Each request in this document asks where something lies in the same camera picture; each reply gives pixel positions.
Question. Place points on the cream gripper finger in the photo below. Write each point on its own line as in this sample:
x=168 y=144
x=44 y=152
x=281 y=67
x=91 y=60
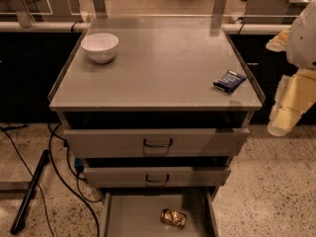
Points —
x=295 y=95
x=279 y=42

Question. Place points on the crushed orange can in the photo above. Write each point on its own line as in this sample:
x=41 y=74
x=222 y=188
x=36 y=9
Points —
x=173 y=218

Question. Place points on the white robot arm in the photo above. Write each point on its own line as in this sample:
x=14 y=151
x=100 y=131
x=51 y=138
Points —
x=301 y=44

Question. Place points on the grey metal drawer cabinet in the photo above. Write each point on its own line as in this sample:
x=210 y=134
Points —
x=162 y=78

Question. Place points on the grey middle drawer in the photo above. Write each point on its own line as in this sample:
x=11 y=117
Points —
x=156 y=177

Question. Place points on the grey drawer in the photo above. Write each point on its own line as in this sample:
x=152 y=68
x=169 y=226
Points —
x=178 y=142
x=137 y=213
x=156 y=177

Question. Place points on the grey bottom drawer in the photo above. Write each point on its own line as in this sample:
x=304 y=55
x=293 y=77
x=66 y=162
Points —
x=137 y=213

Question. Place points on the grey top drawer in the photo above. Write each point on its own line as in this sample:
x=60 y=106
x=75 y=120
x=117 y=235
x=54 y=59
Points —
x=178 y=142

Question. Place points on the dark blue snack packet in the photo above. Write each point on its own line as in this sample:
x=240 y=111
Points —
x=229 y=82

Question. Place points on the white ceramic bowl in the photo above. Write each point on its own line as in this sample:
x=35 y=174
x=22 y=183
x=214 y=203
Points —
x=101 y=47

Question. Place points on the white railing bar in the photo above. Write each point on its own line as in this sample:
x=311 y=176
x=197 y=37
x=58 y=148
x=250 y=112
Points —
x=68 y=27

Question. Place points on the black power strip bar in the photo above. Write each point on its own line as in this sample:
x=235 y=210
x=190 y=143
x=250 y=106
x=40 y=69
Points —
x=18 y=223

